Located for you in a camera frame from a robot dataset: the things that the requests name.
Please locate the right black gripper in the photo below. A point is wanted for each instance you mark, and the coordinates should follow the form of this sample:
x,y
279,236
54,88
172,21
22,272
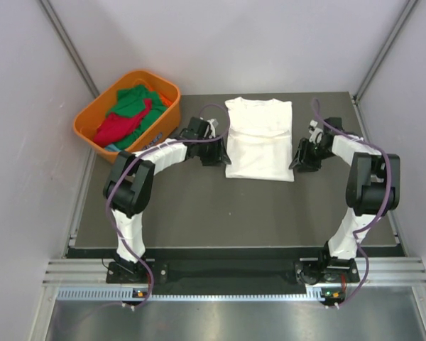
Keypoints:
x,y
302,160

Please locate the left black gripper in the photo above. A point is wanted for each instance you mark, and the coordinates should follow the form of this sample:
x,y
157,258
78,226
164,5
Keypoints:
x,y
218,156

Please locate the white t-shirt red print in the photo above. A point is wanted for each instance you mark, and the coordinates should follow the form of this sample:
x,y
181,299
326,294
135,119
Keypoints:
x,y
260,139

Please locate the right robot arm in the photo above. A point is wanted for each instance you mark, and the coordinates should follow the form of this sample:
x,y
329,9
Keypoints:
x,y
372,190

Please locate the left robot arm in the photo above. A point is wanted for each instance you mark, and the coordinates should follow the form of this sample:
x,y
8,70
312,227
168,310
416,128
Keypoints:
x,y
129,186

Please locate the orange plastic basket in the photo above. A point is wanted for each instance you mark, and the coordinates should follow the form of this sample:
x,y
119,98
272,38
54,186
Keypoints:
x,y
89,119

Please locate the green t-shirt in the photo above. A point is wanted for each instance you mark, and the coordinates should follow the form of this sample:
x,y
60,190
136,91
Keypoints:
x,y
130,102

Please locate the light blue t-shirt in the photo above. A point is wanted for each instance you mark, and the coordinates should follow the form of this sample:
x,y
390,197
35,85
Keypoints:
x,y
112,148

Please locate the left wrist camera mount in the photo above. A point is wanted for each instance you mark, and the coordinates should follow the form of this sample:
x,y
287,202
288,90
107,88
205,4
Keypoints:
x,y
213,123

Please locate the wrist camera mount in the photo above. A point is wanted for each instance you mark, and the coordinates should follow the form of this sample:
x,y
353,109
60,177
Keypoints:
x,y
316,133
213,123

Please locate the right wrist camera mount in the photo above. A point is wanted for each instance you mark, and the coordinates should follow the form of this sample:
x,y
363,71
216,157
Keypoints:
x,y
316,133

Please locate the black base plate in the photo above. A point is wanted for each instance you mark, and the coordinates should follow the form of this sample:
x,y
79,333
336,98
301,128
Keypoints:
x,y
293,273

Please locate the aluminium frame rail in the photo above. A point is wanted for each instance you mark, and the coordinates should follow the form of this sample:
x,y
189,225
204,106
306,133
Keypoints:
x,y
382,271

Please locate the grey cable duct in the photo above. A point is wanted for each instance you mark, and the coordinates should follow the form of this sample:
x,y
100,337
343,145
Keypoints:
x,y
130,294

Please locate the right corner frame post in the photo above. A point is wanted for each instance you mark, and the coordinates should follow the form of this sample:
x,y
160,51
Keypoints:
x,y
395,30

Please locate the corner frame post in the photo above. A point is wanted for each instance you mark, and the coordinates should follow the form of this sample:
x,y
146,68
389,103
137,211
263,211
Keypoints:
x,y
61,32
395,30

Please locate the left corner frame post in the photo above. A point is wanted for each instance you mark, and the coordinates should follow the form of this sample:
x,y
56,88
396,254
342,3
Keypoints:
x,y
61,32

